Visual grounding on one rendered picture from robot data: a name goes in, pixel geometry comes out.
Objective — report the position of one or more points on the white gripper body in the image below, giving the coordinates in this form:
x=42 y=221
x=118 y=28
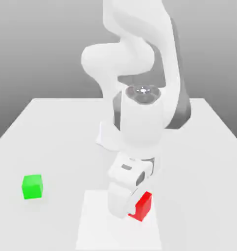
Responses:
x=118 y=200

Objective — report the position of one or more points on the small red cube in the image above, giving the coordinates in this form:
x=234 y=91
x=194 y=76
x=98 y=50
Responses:
x=144 y=205

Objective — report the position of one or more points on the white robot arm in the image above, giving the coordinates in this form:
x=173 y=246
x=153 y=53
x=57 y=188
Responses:
x=142 y=121

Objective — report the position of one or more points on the small green cube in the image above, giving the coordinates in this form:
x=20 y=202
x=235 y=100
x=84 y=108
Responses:
x=32 y=187

